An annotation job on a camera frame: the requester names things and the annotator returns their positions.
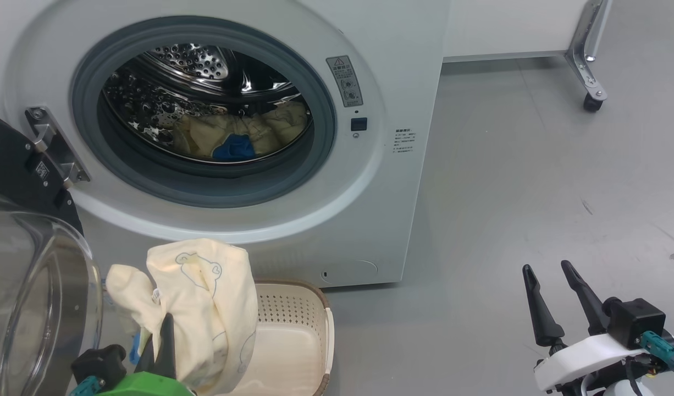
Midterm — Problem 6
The grey metal leg with caster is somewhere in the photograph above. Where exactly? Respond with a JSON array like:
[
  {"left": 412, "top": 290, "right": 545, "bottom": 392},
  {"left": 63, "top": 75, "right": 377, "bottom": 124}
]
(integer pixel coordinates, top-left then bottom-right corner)
[{"left": 565, "top": 0, "right": 612, "bottom": 113}]

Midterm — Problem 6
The black round glass washer door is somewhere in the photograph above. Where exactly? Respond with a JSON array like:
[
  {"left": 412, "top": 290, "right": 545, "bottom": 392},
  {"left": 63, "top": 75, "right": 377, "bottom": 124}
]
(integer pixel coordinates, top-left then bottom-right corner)
[{"left": 0, "top": 110, "right": 104, "bottom": 396}]

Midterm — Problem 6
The round white filter cover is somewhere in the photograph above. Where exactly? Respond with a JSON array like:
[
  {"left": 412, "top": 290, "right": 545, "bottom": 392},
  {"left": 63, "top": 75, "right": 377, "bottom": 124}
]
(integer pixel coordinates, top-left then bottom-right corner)
[{"left": 321, "top": 260, "right": 379, "bottom": 285}]

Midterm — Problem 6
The white partition panel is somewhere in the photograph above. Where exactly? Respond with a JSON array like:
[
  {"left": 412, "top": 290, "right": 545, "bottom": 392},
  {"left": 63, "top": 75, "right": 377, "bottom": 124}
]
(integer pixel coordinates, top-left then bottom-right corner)
[{"left": 443, "top": 0, "right": 590, "bottom": 62}]

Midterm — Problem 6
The cream garment with blue straps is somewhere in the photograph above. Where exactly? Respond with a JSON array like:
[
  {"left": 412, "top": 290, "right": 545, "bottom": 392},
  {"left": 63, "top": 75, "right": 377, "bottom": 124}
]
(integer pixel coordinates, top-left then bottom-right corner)
[{"left": 105, "top": 238, "right": 259, "bottom": 395}]

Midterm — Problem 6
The perforated steel washer drum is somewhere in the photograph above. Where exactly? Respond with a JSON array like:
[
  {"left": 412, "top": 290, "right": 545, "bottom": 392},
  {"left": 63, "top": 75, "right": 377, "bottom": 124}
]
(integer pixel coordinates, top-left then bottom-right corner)
[{"left": 101, "top": 43, "right": 314, "bottom": 164}]

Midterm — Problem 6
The printed instruction text label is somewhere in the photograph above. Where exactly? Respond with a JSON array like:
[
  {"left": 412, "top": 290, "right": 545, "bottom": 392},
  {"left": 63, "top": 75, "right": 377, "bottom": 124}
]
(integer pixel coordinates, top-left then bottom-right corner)
[{"left": 392, "top": 129, "right": 417, "bottom": 155}]

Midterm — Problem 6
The silver metal door hinge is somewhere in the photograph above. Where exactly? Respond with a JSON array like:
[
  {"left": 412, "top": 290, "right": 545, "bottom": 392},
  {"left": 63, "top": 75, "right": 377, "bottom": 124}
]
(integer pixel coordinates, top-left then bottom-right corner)
[{"left": 25, "top": 106, "right": 91, "bottom": 189}]

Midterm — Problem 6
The cream perforated basket brown rim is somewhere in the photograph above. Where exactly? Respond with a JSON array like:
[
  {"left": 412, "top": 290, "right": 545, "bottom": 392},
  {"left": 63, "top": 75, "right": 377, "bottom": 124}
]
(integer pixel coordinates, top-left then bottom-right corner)
[{"left": 222, "top": 279, "right": 335, "bottom": 396}]

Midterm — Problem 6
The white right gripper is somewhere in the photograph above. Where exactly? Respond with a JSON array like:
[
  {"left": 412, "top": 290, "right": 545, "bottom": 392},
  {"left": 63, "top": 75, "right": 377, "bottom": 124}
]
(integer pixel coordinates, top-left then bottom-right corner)
[{"left": 522, "top": 260, "right": 645, "bottom": 394}]

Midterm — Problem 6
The teal left camera cable plug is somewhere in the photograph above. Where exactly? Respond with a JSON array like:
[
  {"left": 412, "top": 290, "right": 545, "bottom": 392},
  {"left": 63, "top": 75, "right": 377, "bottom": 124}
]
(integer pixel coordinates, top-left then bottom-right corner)
[{"left": 70, "top": 376, "right": 106, "bottom": 396}]

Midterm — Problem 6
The white front-load washing machine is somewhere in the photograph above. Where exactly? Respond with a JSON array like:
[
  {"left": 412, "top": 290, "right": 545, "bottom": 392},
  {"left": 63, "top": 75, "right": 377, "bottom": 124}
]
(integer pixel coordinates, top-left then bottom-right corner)
[{"left": 0, "top": 0, "right": 450, "bottom": 288}]

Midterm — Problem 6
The teal camera cable plug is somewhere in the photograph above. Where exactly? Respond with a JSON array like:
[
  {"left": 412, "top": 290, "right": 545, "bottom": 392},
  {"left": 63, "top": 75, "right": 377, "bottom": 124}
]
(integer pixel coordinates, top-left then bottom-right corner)
[
  {"left": 70, "top": 376, "right": 106, "bottom": 396},
  {"left": 639, "top": 330, "right": 674, "bottom": 376}
]

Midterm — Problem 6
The grey warning sticker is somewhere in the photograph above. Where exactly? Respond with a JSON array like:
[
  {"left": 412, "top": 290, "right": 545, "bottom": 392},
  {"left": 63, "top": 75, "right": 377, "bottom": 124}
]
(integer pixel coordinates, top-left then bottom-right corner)
[{"left": 326, "top": 55, "right": 364, "bottom": 108}]

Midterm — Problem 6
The teal right camera cable plug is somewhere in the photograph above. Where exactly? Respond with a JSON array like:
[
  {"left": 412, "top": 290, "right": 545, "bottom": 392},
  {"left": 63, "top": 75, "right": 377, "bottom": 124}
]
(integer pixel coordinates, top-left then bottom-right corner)
[{"left": 639, "top": 330, "right": 674, "bottom": 376}]

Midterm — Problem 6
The cream garment with blue patch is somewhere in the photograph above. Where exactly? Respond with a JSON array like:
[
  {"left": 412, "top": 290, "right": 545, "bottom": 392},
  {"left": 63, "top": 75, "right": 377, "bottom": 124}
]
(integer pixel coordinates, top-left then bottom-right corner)
[{"left": 172, "top": 101, "right": 310, "bottom": 162}]

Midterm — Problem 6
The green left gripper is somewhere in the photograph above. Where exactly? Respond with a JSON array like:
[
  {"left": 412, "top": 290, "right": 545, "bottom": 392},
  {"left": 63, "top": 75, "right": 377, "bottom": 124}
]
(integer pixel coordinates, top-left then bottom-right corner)
[{"left": 98, "top": 312, "right": 196, "bottom": 396}]

